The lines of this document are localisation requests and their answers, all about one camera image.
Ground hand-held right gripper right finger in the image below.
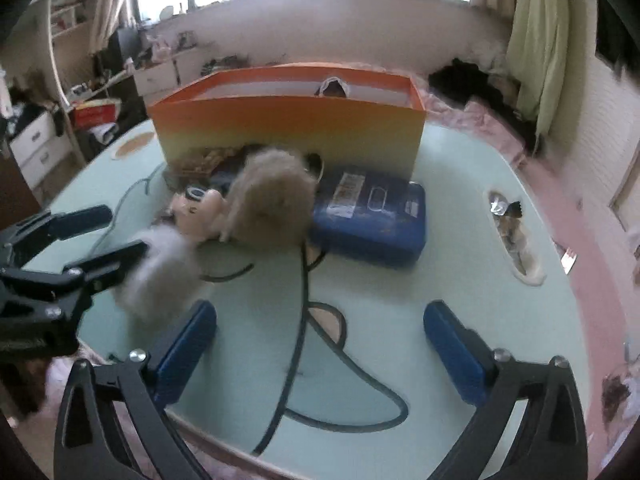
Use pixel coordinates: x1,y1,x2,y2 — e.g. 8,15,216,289
423,300,590,480

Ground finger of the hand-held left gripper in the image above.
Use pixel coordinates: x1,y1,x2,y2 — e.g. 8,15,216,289
62,240,151,298
0,205,113,268

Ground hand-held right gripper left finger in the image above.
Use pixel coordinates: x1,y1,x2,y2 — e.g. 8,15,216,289
54,299,218,480

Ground brown patterned pouch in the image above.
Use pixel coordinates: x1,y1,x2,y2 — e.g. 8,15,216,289
167,146,246,181

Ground dark blue rectangular case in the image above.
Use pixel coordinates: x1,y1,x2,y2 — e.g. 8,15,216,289
306,165,428,270

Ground furry plush doll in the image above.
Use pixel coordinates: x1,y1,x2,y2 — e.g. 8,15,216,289
112,147,321,323

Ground orange gradient cardboard box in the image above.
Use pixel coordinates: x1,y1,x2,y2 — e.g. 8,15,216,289
147,62,428,181

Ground black lace garment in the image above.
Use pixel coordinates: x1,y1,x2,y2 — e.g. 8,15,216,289
314,76,351,98

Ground green cartoon desktop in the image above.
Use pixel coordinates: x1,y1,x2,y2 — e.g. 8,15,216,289
20,120,596,480

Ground white drawer cabinet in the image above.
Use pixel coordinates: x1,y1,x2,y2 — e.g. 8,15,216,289
7,110,76,191

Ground red cardboard box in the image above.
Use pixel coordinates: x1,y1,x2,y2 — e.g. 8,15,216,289
70,99,123,131

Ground crumpled silver foil wrapper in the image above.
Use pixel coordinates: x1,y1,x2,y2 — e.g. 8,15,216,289
500,217,533,273

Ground black silver candy wrapper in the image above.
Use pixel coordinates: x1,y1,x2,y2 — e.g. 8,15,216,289
489,191,523,218

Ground dark patterned cloth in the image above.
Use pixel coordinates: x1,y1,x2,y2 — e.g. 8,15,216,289
600,372,633,426

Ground white desk with drawers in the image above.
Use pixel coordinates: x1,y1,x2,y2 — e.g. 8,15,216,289
134,50,201,96

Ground black monitor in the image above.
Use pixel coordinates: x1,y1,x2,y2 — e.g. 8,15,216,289
116,27,147,68

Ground striped dark clothes pile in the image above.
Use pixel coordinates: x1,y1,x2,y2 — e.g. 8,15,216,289
202,55,248,78

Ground pink blanket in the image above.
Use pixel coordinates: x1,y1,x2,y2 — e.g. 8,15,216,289
420,80,531,161

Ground white louvered wardrobe doors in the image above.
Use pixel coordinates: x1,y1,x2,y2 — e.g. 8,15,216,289
545,50,640,231

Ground black clothes pile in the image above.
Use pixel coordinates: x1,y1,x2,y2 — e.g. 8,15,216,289
427,57,538,153

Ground light green curtain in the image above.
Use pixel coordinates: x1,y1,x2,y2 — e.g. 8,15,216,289
505,0,571,136

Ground dark hanging cloth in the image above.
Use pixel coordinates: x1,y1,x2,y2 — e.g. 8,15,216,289
595,0,640,81

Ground white wall shelf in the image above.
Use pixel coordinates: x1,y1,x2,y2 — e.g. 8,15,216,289
30,0,96,41

